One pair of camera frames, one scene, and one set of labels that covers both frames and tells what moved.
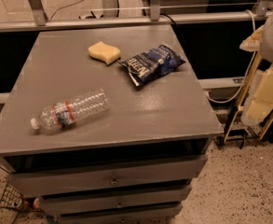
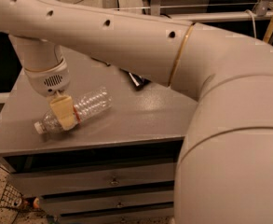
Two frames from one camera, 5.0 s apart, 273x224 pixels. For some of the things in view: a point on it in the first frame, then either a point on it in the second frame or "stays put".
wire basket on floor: [11, 198] stays put
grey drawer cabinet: [131, 163] stays put
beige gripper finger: [252, 43] → [49, 81]
